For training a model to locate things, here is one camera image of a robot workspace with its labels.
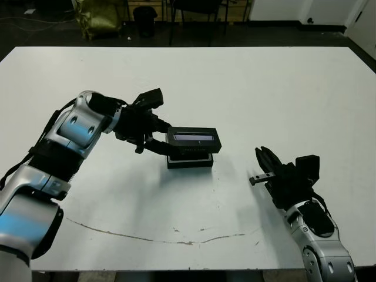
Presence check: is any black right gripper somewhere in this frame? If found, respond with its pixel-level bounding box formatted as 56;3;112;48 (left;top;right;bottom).
249;145;314;210

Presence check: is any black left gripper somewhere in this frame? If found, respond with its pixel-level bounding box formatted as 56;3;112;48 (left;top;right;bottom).
114;104;177;156

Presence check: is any black box lid with picture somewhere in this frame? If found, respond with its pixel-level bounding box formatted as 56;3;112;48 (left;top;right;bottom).
166;126;221;154

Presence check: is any black box base white insert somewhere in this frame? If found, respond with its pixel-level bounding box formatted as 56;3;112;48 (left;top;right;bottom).
166;152;214;170

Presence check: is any black trash bin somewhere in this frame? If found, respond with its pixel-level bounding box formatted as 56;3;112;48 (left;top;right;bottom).
133;6;157;38

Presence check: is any black office chair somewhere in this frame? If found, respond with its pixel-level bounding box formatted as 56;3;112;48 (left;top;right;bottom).
169;0;229;47

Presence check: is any yellow-green plastic bag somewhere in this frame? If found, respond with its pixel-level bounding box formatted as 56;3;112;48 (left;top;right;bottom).
73;0;123;41

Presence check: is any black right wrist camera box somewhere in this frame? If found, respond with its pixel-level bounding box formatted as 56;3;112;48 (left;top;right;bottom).
295;154;320;185

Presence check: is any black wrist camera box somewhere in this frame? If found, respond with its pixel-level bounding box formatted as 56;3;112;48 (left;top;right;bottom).
133;87;164;110
295;154;320;185

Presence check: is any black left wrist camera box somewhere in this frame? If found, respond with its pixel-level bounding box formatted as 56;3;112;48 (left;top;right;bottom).
133;87;164;110

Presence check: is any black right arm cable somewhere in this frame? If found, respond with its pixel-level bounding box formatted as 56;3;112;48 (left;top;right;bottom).
310;189;334;220

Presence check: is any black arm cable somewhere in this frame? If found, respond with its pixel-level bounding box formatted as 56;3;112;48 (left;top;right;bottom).
310;189;334;220
0;98;79;189

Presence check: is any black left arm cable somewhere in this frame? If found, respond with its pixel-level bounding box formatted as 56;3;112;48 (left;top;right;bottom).
0;98;79;189

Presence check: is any thin light floor cable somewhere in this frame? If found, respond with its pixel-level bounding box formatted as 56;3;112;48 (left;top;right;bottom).
0;16;77;32

